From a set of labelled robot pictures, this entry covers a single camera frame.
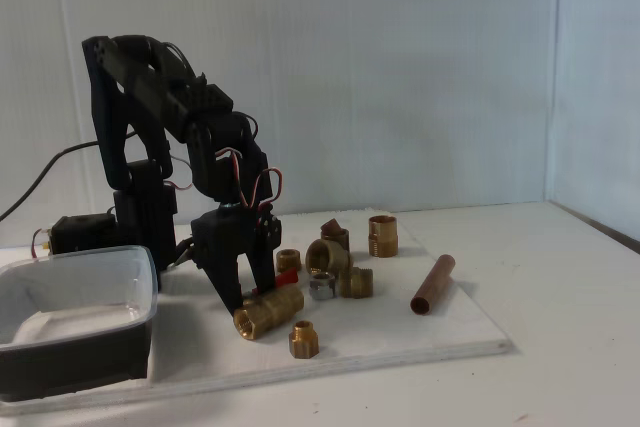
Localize short brass bushing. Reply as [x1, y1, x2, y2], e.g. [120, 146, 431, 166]
[275, 248, 302, 273]

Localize tall brass coupling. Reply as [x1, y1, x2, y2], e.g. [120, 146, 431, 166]
[368, 215, 399, 259]

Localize silver steel hex nut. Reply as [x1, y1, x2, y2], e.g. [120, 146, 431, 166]
[308, 271, 338, 302]

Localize copper pipe piece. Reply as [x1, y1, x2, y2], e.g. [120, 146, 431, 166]
[410, 253, 457, 316]

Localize brass ball valve red handle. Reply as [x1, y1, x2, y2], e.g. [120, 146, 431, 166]
[232, 268, 306, 342]

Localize brass threaded nipple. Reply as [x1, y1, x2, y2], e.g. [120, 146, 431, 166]
[338, 266, 375, 300]

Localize white red arm wire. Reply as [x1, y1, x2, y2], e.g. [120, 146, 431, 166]
[167, 156, 194, 193]

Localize large brass reducer fitting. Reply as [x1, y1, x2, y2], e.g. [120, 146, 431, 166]
[305, 238, 355, 281]

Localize red base wire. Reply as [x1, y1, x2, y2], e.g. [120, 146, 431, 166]
[31, 227, 51, 259]

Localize red white gripper servo wire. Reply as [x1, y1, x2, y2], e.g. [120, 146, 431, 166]
[218, 145, 284, 212]

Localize white board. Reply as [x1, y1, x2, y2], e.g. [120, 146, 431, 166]
[0, 206, 517, 418]

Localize black power cable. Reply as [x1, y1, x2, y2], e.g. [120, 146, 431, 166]
[0, 139, 101, 222]

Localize clear plastic box dark base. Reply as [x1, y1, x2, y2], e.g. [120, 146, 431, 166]
[0, 244, 159, 401]

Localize small brass hex reducer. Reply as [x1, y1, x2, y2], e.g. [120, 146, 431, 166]
[288, 319, 320, 360]

